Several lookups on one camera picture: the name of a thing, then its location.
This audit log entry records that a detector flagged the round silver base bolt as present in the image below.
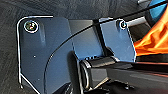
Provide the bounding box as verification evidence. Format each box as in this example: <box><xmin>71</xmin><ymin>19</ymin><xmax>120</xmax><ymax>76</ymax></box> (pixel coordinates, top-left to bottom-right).
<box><xmin>23</xmin><ymin>19</ymin><xmax>39</xmax><ymax>34</ymax></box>
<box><xmin>117</xmin><ymin>19</ymin><xmax>129</xmax><ymax>31</ymax></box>

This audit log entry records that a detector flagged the long thin black cable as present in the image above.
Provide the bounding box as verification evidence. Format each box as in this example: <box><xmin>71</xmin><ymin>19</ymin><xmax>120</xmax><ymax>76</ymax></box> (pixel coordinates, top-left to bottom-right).
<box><xmin>42</xmin><ymin>7</ymin><xmax>168</xmax><ymax>94</ymax></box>

